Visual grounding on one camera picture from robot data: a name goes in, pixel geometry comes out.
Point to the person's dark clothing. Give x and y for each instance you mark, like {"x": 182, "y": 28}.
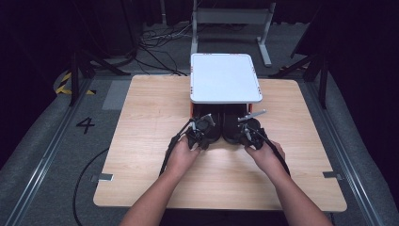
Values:
{"x": 219, "y": 219}

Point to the person's right hand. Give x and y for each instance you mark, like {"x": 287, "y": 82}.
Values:
{"x": 269, "y": 160}

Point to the black stand leg frame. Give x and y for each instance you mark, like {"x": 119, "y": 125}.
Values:
{"x": 75, "y": 78}
{"x": 316, "y": 72}

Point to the person's left hand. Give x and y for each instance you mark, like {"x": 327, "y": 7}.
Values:
{"x": 180, "y": 157}

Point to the grey metal stand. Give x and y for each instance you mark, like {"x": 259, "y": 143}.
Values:
{"x": 232, "y": 15}

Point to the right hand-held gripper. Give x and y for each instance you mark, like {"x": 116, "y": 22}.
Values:
{"x": 252, "y": 132}

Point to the white two-tier shoe rack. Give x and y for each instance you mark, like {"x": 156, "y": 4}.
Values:
{"x": 224, "y": 78}

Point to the black slipper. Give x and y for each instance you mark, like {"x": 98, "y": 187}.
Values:
{"x": 230, "y": 125}
{"x": 216, "y": 125}

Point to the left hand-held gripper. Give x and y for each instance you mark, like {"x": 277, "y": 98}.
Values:
{"x": 200, "y": 132}

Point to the metal floor rail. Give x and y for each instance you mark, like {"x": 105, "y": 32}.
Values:
{"x": 360, "y": 188}
{"x": 40, "y": 163}

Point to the metal table bracket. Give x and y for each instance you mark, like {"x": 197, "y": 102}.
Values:
{"x": 105, "y": 177}
{"x": 331, "y": 174}

